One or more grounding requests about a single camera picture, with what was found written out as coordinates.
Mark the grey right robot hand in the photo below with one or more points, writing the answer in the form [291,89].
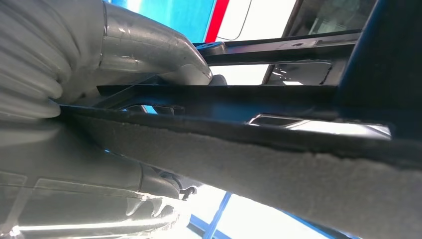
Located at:
[148,43]

